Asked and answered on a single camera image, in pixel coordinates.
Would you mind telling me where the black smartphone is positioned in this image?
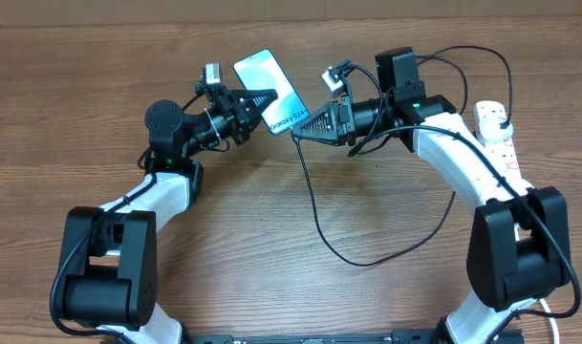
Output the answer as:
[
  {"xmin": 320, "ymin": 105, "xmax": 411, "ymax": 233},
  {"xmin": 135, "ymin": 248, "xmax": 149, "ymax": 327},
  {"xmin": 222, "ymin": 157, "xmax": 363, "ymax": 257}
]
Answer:
[{"xmin": 232, "ymin": 48, "xmax": 311, "ymax": 137}]

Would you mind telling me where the black USB charging cable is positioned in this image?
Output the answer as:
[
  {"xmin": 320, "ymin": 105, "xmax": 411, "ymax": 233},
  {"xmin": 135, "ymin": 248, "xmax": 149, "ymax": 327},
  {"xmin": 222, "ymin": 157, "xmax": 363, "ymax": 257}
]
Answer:
[{"xmin": 290, "ymin": 45, "xmax": 514, "ymax": 268}]

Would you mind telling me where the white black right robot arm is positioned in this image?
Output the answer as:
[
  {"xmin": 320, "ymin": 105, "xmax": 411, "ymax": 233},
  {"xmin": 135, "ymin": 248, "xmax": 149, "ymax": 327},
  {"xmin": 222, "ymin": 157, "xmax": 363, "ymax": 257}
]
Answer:
[{"xmin": 291, "ymin": 47, "xmax": 579, "ymax": 343}]

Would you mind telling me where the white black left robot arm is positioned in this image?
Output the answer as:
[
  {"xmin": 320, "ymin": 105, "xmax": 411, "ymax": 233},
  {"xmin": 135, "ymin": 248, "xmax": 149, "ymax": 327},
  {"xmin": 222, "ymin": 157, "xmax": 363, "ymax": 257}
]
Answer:
[{"xmin": 49, "ymin": 82, "xmax": 277, "ymax": 343}]

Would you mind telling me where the white charger plug adapter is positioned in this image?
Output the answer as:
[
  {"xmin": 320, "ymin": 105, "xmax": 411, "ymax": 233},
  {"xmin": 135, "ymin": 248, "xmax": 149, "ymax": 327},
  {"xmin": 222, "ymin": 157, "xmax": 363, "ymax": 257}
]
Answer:
[{"xmin": 476, "ymin": 118, "xmax": 513, "ymax": 145}]

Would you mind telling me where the white power strip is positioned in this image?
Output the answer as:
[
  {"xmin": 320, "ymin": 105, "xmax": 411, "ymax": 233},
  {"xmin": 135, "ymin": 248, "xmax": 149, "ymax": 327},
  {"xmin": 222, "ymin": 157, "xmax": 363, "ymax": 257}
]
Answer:
[{"xmin": 472, "ymin": 99, "xmax": 535, "ymax": 192}]

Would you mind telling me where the white power strip cord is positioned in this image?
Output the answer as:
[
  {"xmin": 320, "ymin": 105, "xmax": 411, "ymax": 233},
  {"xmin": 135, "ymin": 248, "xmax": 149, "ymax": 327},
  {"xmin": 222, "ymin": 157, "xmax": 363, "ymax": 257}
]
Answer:
[{"xmin": 538, "ymin": 298, "xmax": 561, "ymax": 344}]

